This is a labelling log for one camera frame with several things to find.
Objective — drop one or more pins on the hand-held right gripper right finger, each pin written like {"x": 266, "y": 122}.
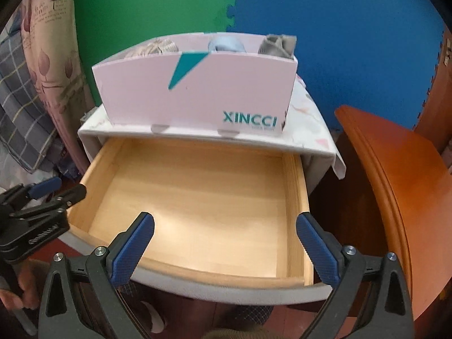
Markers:
{"x": 316, "y": 247}

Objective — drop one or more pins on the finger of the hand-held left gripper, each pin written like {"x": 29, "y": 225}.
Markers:
{"x": 44, "y": 187}
{"x": 72, "y": 194}

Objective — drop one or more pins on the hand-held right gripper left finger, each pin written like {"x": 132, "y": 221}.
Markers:
{"x": 136, "y": 243}

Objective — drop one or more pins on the grey-front wooden drawer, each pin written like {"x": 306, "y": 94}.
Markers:
{"x": 194, "y": 201}

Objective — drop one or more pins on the beige sock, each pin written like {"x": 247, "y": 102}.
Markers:
{"x": 152, "y": 47}

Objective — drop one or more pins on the pink cardboard box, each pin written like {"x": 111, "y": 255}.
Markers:
{"x": 212, "y": 91}

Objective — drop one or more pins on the grey patterned sock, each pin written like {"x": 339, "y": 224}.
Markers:
{"x": 277, "y": 46}

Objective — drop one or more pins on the light blue sock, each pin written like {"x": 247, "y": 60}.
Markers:
{"x": 226, "y": 44}

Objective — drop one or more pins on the person's left hand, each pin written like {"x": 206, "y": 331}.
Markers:
{"x": 28, "y": 289}

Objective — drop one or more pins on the blue plaid blanket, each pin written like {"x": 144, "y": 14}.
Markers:
{"x": 21, "y": 113}

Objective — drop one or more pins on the plaid slipper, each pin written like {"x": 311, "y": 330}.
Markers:
{"x": 250, "y": 314}

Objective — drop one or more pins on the pink leaf-print curtain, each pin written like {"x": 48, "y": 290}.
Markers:
{"x": 49, "y": 60}

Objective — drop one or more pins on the white patterned cover cloth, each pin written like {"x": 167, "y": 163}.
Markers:
{"x": 310, "y": 113}

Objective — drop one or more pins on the green foam mat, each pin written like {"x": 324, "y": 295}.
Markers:
{"x": 141, "y": 14}

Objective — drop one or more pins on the blue foam mat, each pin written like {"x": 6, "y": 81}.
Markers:
{"x": 335, "y": 35}

